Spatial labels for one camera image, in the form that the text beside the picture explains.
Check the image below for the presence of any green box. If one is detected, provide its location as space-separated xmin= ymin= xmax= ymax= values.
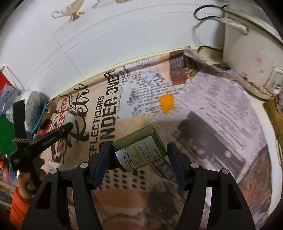
xmin=0 ymin=114 xmax=16 ymax=157

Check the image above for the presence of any orange sleeve forearm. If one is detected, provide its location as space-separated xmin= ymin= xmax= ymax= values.
xmin=9 ymin=187 xmax=31 ymax=229

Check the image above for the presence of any blue bowl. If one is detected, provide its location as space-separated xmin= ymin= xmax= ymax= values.
xmin=30 ymin=102 xmax=47 ymax=134

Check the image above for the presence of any white rice cooker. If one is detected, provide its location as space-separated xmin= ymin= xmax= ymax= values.
xmin=220 ymin=1 xmax=282 ymax=100

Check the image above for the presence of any orange peel piece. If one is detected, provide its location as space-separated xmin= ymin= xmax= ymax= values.
xmin=159 ymin=93 xmax=175 ymax=114

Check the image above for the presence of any black power cable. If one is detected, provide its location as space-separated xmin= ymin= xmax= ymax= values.
xmin=194 ymin=4 xmax=228 ymax=54

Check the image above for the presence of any white perforated lid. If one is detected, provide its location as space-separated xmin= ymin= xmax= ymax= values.
xmin=21 ymin=90 xmax=41 ymax=133

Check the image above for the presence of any red thermos jug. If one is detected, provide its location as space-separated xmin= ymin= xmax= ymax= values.
xmin=0 ymin=67 xmax=13 ymax=92

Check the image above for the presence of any small white capped vial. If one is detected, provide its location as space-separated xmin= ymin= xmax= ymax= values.
xmin=63 ymin=111 xmax=77 ymax=125

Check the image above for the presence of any small green bottle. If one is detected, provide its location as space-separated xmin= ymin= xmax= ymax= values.
xmin=110 ymin=124 xmax=166 ymax=172

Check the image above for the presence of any newspaper table covering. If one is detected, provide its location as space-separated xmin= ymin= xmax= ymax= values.
xmin=43 ymin=56 xmax=272 ymax=229

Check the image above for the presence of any left hand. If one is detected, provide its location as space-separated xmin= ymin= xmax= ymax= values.
xmin=17 ymin=169 xmax=47 ymax=200

